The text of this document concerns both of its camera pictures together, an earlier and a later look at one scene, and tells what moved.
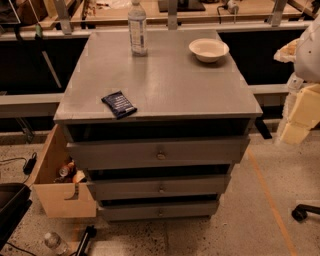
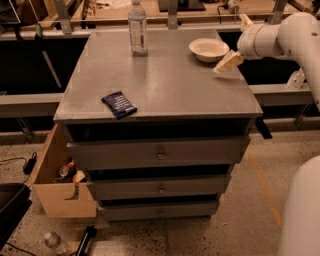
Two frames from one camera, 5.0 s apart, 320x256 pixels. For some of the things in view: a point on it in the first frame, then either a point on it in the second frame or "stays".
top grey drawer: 161,154 stays
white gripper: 309,56 → 249,42
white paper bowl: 208,50 stays
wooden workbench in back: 19,17 stays
